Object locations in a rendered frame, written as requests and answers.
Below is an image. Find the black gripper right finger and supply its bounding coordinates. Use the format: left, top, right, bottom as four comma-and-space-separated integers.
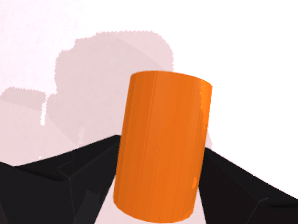
198, 147, 298, 224

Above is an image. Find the orange knob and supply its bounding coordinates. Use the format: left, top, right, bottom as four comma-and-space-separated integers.
113, 71, 213, 224

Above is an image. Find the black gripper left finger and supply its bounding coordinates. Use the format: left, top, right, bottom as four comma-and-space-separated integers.
0, 135, 121, 224

